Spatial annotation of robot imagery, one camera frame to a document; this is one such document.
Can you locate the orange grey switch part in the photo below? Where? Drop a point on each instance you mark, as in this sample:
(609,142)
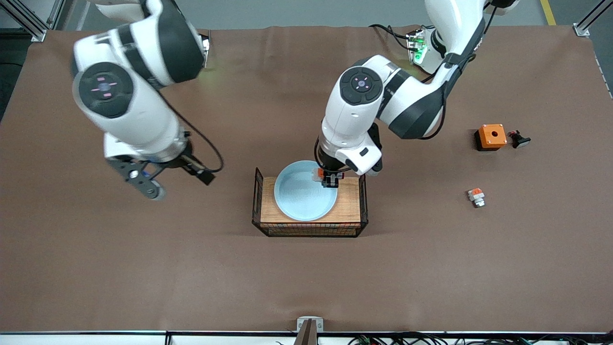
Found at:
(476,196)
(316,175)

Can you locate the aluminium frame post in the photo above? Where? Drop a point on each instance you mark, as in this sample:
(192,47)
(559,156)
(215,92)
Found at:
(591,19)
(26,21)

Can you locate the small black push button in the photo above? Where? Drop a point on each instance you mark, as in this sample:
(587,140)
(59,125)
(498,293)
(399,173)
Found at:
(519,140)

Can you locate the orange button enclosure box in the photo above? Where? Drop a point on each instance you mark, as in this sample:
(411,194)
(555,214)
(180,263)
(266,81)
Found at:
(492,135)

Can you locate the brown table mat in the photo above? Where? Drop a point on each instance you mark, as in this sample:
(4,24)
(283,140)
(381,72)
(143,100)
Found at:
(306,278)

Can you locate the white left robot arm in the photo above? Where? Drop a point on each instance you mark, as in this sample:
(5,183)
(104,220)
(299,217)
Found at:
(349,120)

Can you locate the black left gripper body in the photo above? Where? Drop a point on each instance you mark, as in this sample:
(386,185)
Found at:
(327,168)

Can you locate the light blue round plate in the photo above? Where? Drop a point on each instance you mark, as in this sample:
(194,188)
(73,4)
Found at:
(301,201)

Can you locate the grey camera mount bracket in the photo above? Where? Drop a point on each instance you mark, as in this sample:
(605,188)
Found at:
(310,328)

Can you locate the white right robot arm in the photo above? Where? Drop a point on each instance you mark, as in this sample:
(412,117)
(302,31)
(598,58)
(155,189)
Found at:
(134,115)

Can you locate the wooden board shelf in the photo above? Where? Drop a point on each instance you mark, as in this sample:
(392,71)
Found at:
(349,206)

